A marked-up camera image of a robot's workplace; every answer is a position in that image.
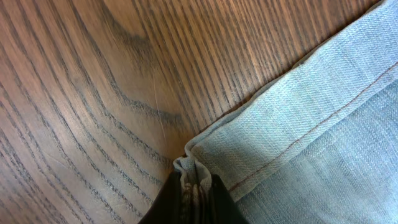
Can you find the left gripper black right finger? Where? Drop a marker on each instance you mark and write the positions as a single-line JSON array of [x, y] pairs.
[[221, 207]]

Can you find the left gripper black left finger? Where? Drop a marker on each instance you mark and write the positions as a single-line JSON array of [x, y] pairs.
[[167, 205]]

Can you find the light blue denim jeans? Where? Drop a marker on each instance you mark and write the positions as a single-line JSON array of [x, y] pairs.
[[318, 144]]

